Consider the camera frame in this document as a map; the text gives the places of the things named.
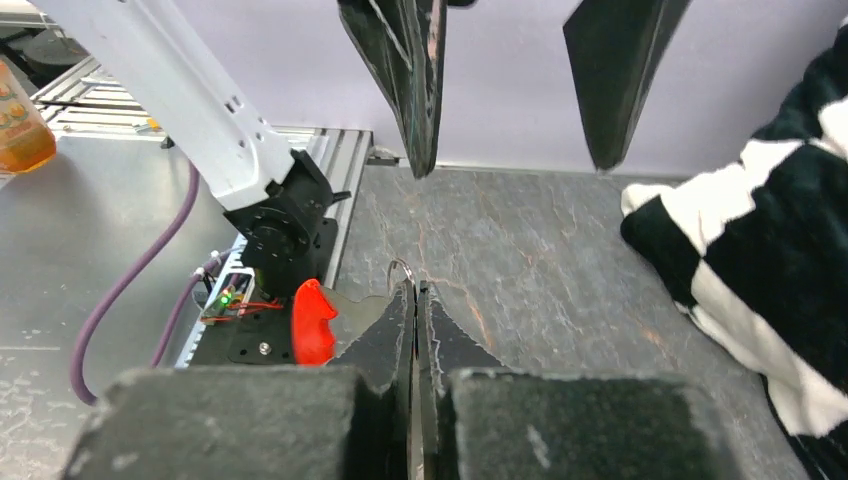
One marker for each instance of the black white checkered pillow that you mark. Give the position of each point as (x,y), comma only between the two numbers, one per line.
(755,255)

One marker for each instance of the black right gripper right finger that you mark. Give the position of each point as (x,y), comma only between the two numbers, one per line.
(482,420)

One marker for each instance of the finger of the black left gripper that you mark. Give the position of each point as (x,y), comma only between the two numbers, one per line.
(615,48)
(402,43)

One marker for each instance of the orange juice bottle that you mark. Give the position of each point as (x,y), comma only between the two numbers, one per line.
(27,143)

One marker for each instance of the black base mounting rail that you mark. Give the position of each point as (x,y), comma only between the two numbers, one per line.
(263,337)

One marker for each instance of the silver keyring with red tool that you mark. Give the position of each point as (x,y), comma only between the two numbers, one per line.
(314,308)

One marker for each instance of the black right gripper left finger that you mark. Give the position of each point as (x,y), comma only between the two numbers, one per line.
(349,419)

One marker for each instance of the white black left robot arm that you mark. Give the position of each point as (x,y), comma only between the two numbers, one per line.
(277,197)

